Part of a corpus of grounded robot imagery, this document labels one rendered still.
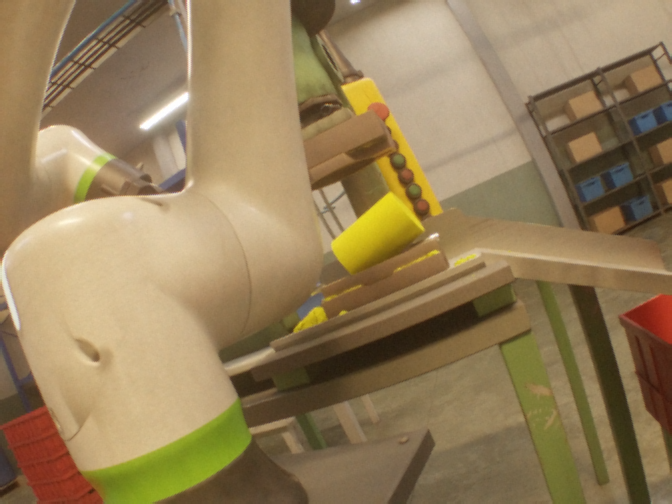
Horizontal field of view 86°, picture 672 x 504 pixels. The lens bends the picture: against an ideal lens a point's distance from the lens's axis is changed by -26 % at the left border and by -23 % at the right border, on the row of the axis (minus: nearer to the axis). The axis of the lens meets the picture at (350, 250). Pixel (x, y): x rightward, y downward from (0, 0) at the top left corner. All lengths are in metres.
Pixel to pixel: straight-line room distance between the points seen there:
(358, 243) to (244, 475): 0.38
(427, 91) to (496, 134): 1.05
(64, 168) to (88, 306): 0.35
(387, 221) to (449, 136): 5.33
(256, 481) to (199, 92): 0.30
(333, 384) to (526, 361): 0.21
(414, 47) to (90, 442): 6.14
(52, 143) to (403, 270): 0.48
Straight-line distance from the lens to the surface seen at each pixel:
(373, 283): 0.58
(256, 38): 0.38
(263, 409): 0.56
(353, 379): 0.50
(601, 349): 0.84
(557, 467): 0.56
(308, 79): 0.63
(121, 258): 0.27
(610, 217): 5.75
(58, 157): 0.59
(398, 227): 0.58
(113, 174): 0.57
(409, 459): 0.33
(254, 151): 0.36
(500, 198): 5.84
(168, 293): 0.28
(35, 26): 0.43
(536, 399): 0.51
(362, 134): 0.58
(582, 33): 6.60
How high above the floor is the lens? 1.06
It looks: 1 degrees up
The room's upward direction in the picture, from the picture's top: 24 degrees counter-clockwise
